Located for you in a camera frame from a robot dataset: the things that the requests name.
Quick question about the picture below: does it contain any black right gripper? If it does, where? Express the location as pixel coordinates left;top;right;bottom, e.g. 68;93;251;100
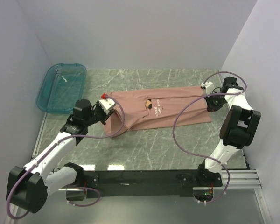
204;91;228;112

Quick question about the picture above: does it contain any pink t shirt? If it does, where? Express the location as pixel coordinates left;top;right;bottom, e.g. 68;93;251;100
103;86;211;136

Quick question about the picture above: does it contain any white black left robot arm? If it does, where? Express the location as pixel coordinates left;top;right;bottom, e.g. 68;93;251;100
6;96;118;219

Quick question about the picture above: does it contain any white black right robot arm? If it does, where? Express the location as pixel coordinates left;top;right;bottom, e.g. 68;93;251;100
195;77;261;186

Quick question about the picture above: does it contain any teal transparent plastic bin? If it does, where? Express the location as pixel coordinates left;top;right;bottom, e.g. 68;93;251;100
36;63;87;114

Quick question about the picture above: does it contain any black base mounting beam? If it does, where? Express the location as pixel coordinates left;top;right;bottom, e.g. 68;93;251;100
56;169;224;202

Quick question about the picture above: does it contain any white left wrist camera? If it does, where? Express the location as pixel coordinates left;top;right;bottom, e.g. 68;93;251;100
98;94;116;113

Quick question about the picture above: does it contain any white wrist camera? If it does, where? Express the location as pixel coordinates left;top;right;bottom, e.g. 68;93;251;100
98;94;116;113
201;81;215;95

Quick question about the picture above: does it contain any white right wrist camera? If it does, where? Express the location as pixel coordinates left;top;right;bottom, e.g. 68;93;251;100
201;81;215;95

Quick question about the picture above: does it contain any aluminium frame rail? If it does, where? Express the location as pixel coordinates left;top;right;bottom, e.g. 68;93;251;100
5;169;261;224

